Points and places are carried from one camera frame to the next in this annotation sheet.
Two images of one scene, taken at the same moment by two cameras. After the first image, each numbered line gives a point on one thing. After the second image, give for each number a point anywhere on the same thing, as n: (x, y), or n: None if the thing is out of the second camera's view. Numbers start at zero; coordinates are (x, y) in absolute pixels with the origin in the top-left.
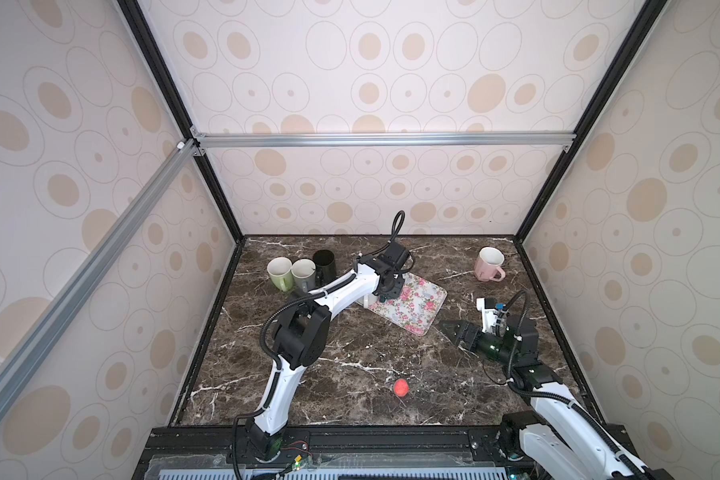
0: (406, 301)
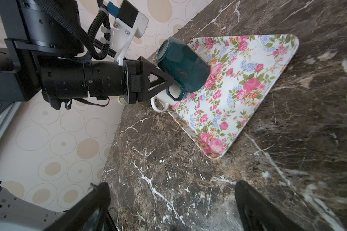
0: (245, 72)
